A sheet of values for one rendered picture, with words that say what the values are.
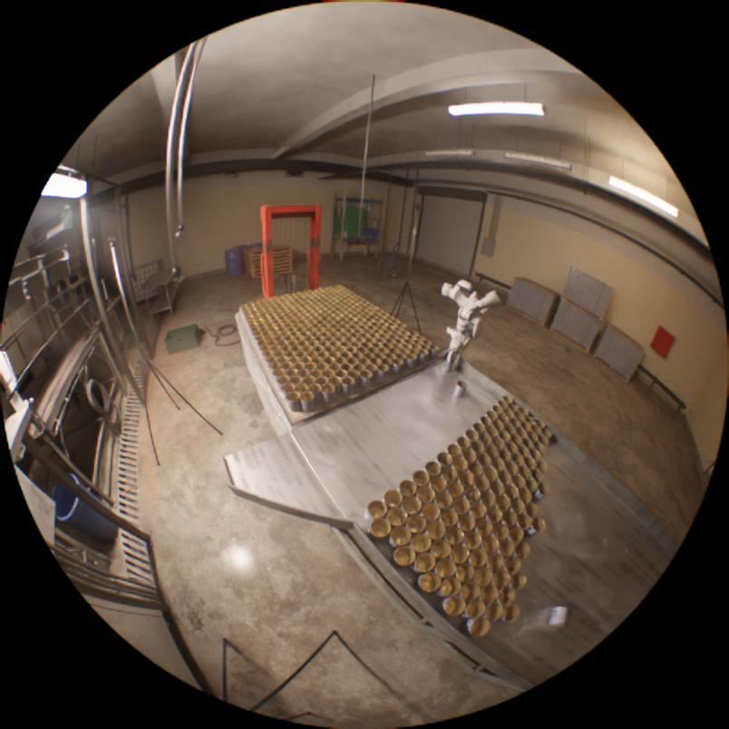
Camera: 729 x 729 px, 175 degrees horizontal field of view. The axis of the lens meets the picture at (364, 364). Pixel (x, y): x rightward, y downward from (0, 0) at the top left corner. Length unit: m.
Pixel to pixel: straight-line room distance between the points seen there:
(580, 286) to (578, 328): 1.20
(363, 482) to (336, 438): 0.25
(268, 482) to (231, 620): 1.43
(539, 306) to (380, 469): 7.31
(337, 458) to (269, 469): 0.30
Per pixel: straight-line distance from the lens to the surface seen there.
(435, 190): 11.55
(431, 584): 0.94
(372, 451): 1.07
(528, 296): 7.96
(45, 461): 1.83
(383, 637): 2.03
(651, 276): 9.58
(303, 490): 0.98
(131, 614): 2.02
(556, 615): 1.18
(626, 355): 7.96
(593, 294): 7.67
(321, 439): 1.10
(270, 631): 2.07
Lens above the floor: 1.97
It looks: 36 degrees down
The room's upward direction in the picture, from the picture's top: 6 degrees clockwise
